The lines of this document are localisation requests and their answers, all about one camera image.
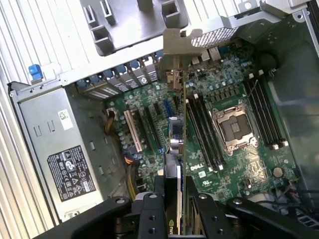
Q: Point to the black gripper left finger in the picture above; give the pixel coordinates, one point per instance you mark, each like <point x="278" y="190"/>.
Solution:
<point x="152" y="211"/>

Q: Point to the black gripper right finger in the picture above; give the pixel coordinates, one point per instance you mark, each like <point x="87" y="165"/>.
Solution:
<point x="207" y="216"/>

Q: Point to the green graphics card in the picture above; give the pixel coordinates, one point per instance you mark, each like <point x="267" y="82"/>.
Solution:
<point x="174" y="49"/>

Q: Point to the silver metal drive bay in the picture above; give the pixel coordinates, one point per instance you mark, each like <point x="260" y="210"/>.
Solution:
<point x="261" y="198"/>

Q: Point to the green motherboard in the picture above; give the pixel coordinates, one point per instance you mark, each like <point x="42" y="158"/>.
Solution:
<point x="264" y="164"/>

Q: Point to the black RAM slot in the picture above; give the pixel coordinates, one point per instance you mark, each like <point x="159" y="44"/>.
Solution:
<point x="268" y="110"/>
<point x="273" y="107"/>
<point x="263" y="112"/>
<point x="212" y="131"/>
<point x="258" y="115"/>
<point x="204" y="134"/>
<point x="207" y="132"/>

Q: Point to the round coin battery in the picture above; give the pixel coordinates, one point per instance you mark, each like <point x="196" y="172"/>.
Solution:
<point x="277" y="171"/>

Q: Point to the long black expansion slot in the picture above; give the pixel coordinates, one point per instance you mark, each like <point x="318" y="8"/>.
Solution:
<point x="153" y="127"/>

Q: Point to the CPU socket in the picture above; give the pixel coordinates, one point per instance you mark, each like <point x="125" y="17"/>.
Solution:
<point x="234" y="124"/>

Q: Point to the short black expansion slot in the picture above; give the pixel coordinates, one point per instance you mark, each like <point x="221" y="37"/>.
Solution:
<point x="157" y="109"/>

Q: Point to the blue expansion slot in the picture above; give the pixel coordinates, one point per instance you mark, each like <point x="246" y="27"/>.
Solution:
<point x="167" y="108"/>

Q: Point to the silver power supply unit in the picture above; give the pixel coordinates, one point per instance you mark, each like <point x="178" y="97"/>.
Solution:
<point x="49" y="139"/>

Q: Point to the grey PC case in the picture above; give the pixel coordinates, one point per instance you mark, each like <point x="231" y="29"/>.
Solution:
<point x="299" y="112"/>

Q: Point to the grey parts rack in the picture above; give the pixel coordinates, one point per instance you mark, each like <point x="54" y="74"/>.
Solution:
<point x="139" y="32"/>

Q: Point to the blue case latch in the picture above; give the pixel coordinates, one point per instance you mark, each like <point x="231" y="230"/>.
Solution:
<point x="35" y="71"/>

